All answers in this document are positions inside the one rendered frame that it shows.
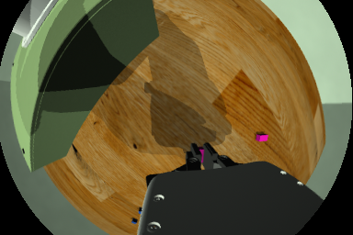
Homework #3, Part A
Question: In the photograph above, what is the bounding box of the small magenta block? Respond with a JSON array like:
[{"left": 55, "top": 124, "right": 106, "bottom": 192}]
[
  {"left": 199, "top": 147, "right": 204, "bottom": 162},
  {"left": 256, "top": 134, "right": 268, "bottom": 141}
]

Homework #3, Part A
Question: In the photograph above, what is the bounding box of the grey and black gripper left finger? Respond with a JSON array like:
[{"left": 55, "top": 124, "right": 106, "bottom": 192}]
[{"left": 146, "top": 143, "right": 202, "bottom": 188}]

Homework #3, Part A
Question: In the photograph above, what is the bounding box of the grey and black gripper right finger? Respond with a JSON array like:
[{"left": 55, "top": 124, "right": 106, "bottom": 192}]
[{"left": 202, "top": 142, "right": 243, "bottom": 170}]

